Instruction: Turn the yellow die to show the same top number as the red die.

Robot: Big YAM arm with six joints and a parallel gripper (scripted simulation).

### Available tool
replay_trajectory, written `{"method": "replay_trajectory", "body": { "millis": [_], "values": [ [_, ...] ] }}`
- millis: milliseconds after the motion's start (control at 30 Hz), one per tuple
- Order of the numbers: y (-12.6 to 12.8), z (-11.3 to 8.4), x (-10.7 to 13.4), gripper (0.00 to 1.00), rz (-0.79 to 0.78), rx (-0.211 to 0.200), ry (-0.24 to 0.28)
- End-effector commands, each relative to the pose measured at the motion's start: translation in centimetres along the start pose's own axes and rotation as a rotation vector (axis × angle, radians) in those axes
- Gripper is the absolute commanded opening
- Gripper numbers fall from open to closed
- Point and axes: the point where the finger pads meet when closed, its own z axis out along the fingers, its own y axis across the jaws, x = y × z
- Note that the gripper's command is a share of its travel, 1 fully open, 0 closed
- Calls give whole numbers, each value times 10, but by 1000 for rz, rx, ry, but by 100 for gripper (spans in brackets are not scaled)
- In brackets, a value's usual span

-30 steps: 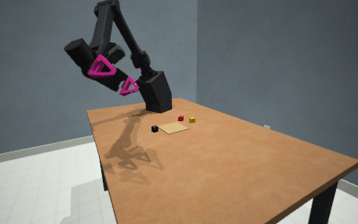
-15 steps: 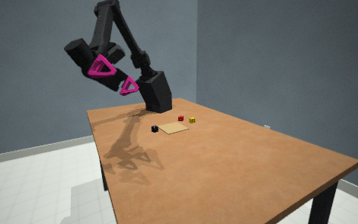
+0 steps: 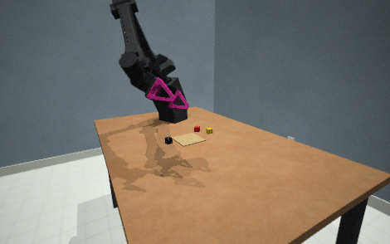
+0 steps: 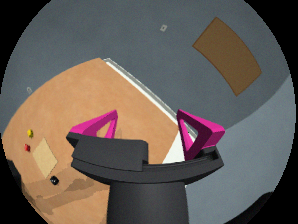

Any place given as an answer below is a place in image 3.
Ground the black die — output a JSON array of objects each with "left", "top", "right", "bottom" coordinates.
[{"left": 165, "top": 137, "right": 173, "bottom": 144}]

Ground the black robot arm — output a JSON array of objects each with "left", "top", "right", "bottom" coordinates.
[{"left": 110, "top": 0, "right": 176, "bottom": 90}]

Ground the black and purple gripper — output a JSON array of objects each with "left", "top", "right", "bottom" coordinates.
[{"left": 140, "top": 77, "right": 189, "bottom": 110}]

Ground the beige square mat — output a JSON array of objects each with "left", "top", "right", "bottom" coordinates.
[{"left": 173, "top": 133, "right": 206, "bottom": 147}]

